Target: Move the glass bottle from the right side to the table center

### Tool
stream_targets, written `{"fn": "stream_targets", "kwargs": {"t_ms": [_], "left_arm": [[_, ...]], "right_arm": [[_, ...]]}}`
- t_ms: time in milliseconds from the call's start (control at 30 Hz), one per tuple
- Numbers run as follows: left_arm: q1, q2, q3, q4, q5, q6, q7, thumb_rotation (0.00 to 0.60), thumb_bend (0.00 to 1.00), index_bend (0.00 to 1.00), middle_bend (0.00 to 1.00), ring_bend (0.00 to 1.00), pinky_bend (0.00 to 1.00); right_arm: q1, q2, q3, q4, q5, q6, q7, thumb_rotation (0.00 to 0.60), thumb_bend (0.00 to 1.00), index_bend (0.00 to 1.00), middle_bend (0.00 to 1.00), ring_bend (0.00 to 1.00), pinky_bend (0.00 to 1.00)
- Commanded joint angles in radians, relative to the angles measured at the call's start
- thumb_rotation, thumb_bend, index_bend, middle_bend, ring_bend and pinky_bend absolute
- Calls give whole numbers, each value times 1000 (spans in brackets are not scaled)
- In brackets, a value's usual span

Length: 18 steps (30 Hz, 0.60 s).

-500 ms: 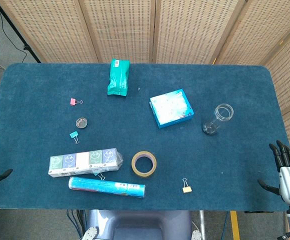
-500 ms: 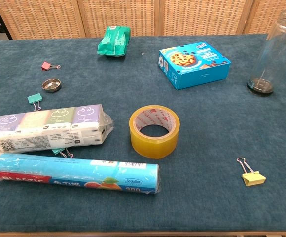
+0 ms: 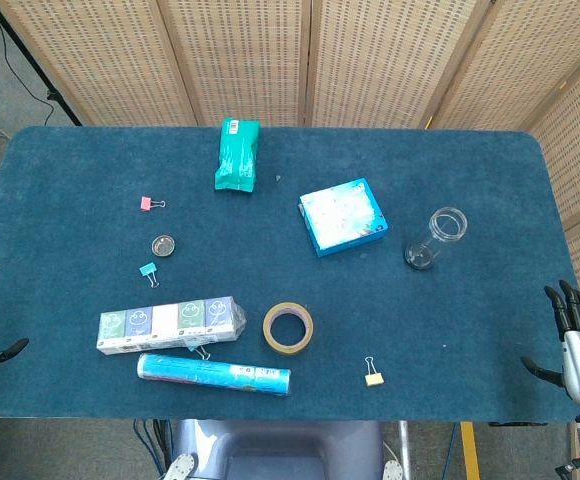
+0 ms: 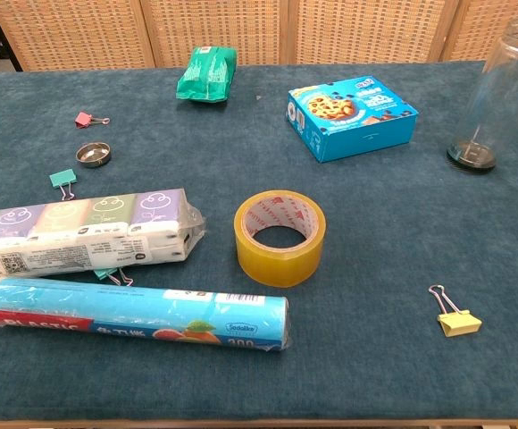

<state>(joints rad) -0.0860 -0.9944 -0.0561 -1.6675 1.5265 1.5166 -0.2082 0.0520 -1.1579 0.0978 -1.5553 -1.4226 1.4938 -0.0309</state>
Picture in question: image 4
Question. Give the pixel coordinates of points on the clear glass jar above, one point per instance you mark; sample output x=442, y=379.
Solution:
x=500, y=89

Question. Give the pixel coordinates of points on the round metal jar lid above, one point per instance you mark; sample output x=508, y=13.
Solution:
x=93, y=155

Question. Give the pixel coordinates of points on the yellow packing tape roll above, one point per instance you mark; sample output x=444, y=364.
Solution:
x=277, y=263

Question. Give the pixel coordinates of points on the teal table cloth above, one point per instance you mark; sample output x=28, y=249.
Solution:
x=375, y=223

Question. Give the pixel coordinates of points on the blue cookie box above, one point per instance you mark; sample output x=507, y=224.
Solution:
x=353, y=129

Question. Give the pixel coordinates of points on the green snack packet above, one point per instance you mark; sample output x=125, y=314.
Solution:
x=205, y=73

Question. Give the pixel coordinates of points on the blue plastic wrap roll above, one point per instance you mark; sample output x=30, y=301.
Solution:
x=129, y=313

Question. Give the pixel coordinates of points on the teal binder clip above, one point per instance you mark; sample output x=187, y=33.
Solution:
x=102, y=273
x=61, y=178

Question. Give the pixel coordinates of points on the pocket tissue multipack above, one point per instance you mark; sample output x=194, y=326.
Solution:
x=85, y=232

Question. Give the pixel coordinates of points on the wicker folding screen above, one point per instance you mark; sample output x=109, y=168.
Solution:
x=219, y=31

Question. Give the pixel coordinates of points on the pink binder clip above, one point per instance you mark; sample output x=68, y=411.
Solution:
x=82, y=120

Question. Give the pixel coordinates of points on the yellow binder clip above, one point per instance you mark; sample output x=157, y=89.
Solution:
x=460, y=324

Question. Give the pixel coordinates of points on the black stand pole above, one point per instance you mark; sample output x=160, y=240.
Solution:
x=12, y=56

